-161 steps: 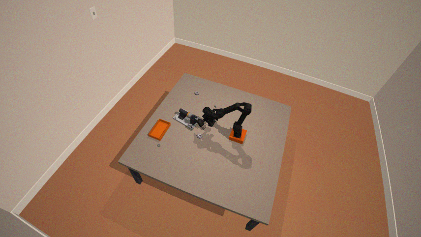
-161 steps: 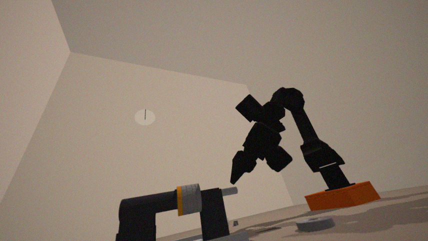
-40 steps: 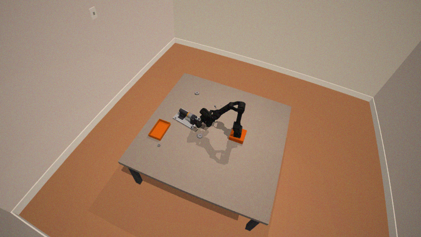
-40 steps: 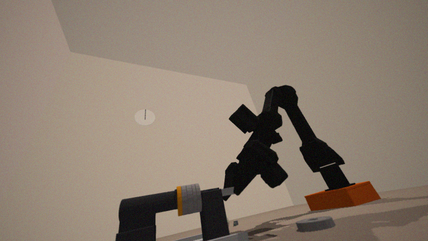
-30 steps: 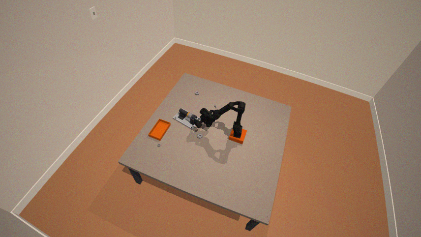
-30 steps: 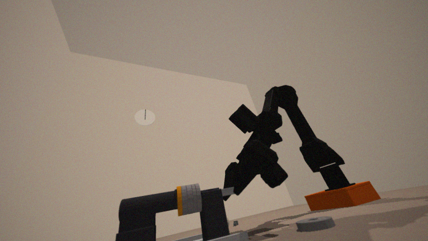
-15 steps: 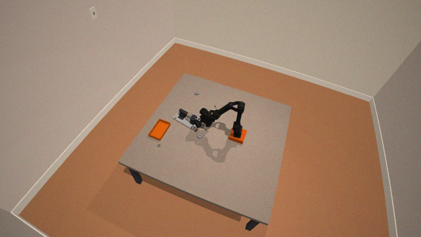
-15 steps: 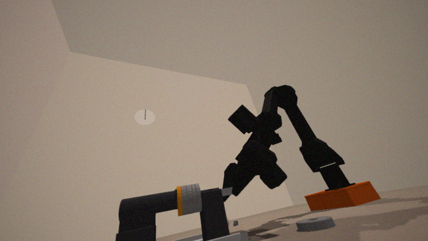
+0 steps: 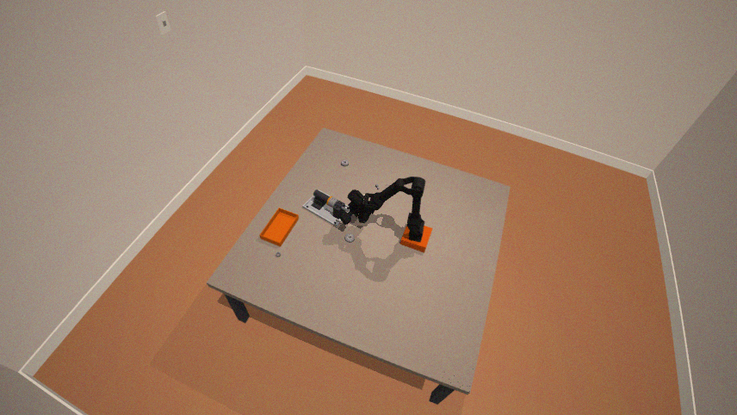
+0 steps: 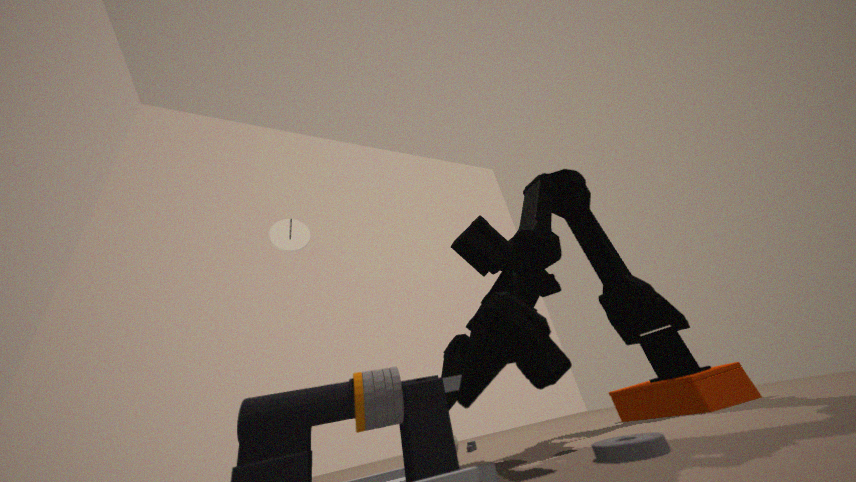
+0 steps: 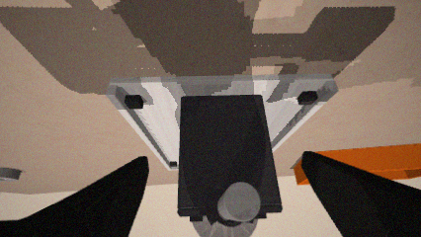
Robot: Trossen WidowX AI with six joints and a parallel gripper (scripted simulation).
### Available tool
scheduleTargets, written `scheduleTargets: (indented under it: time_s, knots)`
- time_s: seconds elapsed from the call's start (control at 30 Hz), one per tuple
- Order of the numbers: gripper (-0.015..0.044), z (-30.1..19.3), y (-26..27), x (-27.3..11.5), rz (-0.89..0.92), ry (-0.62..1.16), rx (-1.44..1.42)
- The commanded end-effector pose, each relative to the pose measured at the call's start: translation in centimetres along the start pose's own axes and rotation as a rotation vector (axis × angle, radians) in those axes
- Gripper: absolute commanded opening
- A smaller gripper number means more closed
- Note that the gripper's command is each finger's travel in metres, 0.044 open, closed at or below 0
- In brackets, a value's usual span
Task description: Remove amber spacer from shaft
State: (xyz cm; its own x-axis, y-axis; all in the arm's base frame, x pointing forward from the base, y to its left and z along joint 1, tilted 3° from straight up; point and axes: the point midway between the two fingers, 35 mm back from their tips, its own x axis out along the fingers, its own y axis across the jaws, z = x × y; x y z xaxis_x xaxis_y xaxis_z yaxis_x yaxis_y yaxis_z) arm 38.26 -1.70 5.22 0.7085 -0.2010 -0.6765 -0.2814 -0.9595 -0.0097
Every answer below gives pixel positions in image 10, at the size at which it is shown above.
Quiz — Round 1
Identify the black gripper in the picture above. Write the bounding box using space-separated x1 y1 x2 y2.
441 282 551 410

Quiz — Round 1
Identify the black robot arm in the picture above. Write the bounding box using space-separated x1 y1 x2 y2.
451 169 712 390

